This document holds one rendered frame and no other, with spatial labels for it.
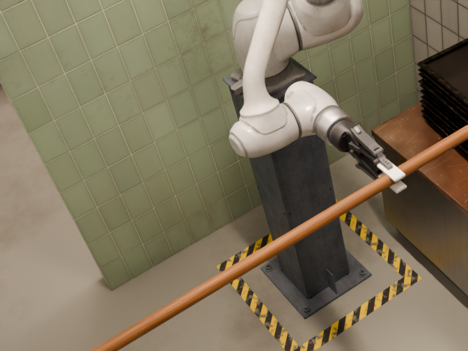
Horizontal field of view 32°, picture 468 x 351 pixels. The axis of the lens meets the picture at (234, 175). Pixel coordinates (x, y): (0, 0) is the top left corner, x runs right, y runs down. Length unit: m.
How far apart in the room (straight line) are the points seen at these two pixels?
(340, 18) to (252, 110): 0.54
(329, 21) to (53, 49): 0.92
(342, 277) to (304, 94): 1.29
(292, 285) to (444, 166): 0.83
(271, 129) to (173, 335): 1.43
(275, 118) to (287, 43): 0.47
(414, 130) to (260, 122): 1.03
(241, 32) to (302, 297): 1.21
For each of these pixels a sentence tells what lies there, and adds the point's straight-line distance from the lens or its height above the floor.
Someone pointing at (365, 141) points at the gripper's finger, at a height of 1.25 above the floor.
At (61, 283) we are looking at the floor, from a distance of 3.64.
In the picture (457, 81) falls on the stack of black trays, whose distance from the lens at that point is 2.76.
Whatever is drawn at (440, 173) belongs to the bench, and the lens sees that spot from 2.80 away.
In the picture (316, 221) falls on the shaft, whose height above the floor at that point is 1.21.
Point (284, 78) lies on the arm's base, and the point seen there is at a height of 1.03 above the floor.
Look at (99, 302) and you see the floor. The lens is 3.49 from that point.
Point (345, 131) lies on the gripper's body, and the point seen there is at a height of 1.23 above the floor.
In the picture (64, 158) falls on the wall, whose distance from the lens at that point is 3.01.
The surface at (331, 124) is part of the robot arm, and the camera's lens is 2.04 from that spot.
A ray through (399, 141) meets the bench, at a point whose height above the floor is 0.58.
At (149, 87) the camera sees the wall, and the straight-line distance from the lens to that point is 2.99.
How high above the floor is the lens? 2.59
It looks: 43 degrees down
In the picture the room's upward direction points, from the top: 17 degrees counter-clockwise
